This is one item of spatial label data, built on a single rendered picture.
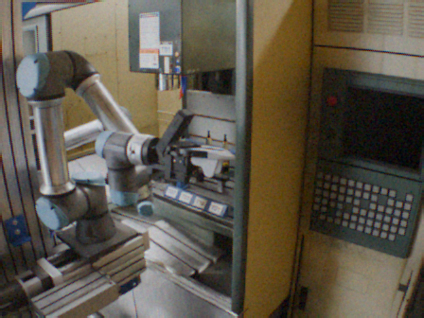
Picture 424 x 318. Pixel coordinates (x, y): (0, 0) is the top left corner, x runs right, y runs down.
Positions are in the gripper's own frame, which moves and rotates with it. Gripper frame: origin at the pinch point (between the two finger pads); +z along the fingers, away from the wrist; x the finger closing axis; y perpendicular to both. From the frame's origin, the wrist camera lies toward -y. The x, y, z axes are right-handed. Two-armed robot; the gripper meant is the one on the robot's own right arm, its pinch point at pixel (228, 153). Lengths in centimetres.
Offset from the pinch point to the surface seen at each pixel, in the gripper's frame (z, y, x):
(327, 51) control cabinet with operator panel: 11, -30, -70
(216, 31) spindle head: -58, -43, -118
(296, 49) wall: 1, -29, -60
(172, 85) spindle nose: -84, -11, -119
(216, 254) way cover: -38, 74, -90
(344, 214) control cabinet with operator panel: 25, 33, -71
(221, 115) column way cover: -71, 9, -165
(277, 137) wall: -2, 3, -53
